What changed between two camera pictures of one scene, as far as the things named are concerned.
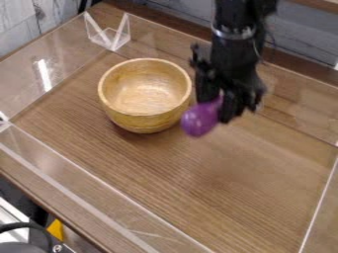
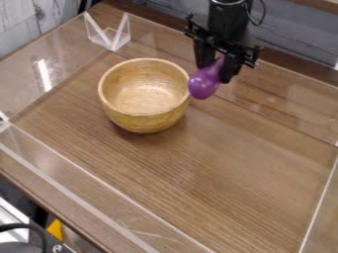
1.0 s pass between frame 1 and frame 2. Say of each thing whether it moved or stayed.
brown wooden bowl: stayed
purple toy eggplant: moved
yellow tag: stayed
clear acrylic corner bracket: stayed
